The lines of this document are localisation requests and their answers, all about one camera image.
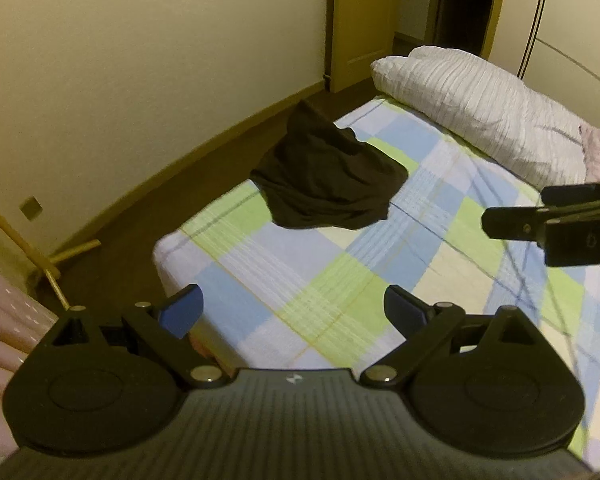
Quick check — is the cream wardrobe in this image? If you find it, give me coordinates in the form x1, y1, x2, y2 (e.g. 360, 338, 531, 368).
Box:
490, 0, 600, 138

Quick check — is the wall socket plate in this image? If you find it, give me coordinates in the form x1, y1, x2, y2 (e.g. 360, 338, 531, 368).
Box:
19, 195, 43, 221

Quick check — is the wooden door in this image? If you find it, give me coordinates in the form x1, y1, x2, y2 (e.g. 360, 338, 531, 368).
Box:
325, 0, 401, 93

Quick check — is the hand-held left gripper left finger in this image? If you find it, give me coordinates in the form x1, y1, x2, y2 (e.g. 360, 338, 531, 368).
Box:
50, 284, 226, 388

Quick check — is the white striped pillow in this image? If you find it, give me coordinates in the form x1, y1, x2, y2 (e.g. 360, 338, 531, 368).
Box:
370, 46, 600, 191

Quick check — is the bed with checkered sheet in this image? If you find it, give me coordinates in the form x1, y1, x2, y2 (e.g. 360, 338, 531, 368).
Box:
152, 95, 600, 461

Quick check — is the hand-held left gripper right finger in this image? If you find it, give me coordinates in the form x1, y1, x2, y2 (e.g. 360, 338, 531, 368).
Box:
360, 284, 541, 388

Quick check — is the pink ribbed cloth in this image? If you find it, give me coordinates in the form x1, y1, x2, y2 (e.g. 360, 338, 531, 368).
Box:
0, 255, 61, 461

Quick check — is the wooden pole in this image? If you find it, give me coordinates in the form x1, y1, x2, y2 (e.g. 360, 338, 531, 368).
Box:
0, 192, 103, 311

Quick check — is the wooden door frame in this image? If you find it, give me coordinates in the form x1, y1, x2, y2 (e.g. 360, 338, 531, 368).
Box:
480, 0, 510, 61

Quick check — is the dark brown garment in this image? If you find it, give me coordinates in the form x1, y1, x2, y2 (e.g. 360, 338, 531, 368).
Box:
250, 99, 410, 231

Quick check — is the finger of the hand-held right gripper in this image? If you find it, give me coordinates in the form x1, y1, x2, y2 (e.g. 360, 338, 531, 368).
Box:
540, 179, 600, 208
481, 204, 551, 244

